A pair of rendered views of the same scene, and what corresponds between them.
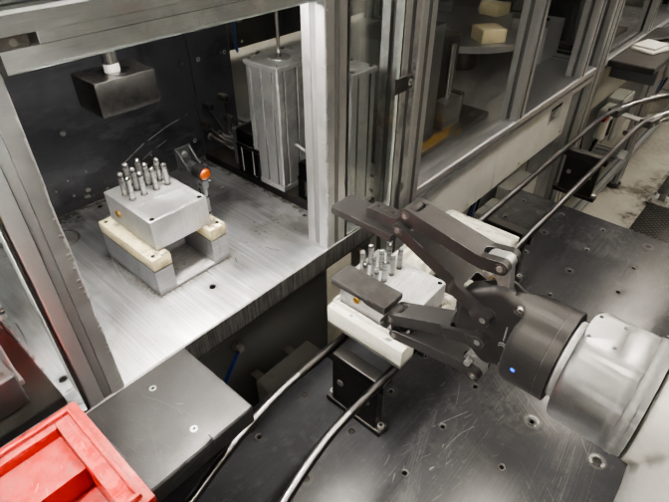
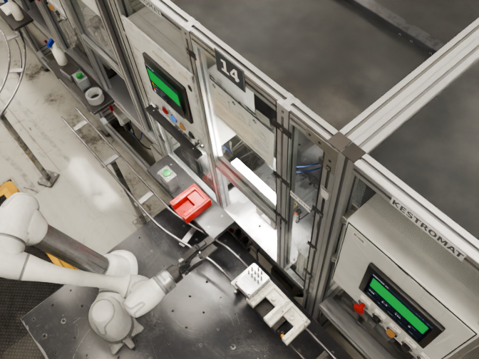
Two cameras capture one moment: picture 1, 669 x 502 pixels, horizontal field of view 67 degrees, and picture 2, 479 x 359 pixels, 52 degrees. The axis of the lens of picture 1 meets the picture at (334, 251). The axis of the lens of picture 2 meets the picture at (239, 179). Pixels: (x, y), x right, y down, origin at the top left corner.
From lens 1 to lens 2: 1.94 m
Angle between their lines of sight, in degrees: 65
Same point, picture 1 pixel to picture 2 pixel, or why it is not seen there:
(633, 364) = (158, 276)
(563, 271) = not seen: outside the picture
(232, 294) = (255, 231)
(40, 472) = (196, 198)
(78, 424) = (203, 201)
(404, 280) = (251, 283)
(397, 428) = (236, 298)
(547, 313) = (172, 268)
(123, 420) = (213, 211)
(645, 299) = not seen: outside the picture
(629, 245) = not seen: outside the picture
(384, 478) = (219, 291)
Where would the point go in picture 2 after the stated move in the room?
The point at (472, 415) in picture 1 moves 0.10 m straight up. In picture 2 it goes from (237, 325) to (236, 320)
